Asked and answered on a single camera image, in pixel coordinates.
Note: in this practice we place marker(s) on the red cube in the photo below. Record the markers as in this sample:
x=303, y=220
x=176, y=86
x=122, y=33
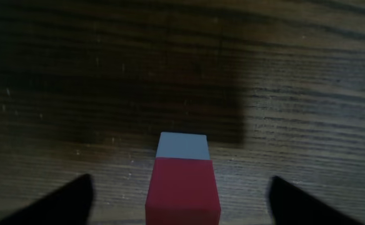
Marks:
x=182, y=190

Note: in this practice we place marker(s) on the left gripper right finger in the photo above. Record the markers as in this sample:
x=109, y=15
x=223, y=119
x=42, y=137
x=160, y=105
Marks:
x=298, y=209

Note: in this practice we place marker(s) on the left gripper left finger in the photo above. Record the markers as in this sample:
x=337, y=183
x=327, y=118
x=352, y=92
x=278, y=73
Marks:
x=67, y=203

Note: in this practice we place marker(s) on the white cube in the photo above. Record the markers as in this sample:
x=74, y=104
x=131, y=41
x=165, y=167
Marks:
x=182, y=146

